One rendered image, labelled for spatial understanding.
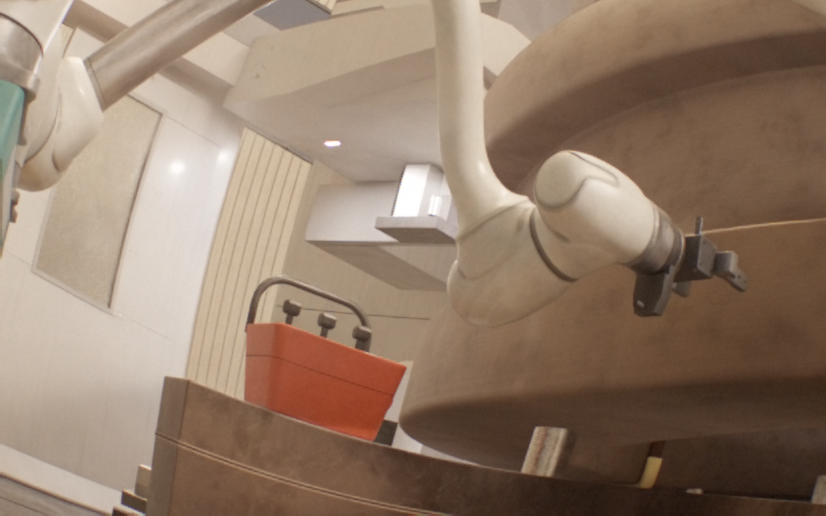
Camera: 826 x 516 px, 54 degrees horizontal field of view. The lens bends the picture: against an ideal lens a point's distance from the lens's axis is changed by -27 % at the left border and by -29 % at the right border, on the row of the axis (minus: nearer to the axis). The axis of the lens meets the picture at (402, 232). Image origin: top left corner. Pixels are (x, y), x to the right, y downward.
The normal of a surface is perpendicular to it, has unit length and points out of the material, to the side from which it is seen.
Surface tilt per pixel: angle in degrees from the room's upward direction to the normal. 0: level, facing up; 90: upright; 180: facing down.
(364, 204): 90
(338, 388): 97
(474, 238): 118
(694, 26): 90
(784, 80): 90
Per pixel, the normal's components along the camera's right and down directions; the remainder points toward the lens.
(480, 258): -0.66, 0.09
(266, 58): -0.62, -0.35
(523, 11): 0.75, 0.00
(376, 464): 0.48, -0.12
